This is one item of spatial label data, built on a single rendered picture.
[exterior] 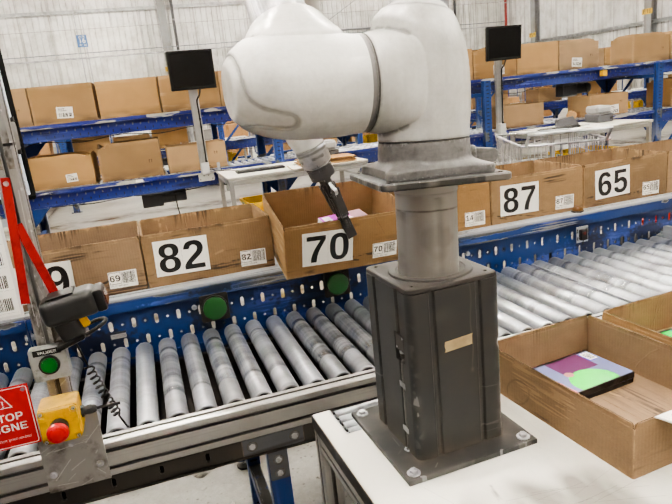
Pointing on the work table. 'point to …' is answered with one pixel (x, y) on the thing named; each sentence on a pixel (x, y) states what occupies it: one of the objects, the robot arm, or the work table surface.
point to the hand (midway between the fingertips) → (347, 226)
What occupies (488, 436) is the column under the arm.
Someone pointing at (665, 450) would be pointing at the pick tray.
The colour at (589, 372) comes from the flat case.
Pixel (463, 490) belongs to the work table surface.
